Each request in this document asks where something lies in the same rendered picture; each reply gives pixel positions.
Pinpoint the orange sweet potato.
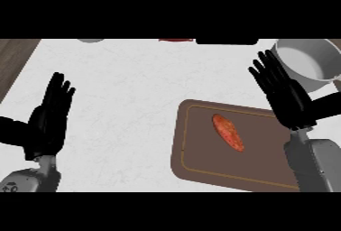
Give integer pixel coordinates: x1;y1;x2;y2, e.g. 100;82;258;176
211;113;247;152

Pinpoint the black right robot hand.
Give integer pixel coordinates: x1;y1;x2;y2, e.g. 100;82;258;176
248;50;341;132

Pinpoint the brown tray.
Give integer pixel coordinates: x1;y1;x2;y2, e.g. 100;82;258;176
170;98;301;193

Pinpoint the grey metal pot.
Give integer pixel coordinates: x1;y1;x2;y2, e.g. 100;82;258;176
270;39;341;94

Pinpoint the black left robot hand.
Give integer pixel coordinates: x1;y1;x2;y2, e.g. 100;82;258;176
0;71;77;162

